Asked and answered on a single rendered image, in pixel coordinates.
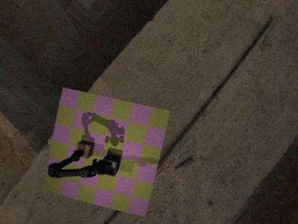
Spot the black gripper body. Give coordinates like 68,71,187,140
92,159,112,170

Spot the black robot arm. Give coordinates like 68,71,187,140
47,149,107,178

